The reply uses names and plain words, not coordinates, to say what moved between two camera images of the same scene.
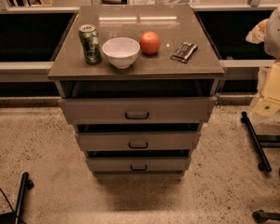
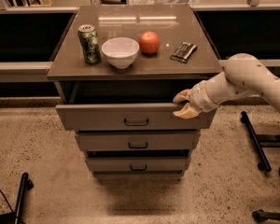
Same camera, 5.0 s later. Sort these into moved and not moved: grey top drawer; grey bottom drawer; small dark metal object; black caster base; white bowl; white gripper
Moved: white gripper; grey top drawer
Not moved: small dark metal object; black caster base; white bowl; grey bottom drawer
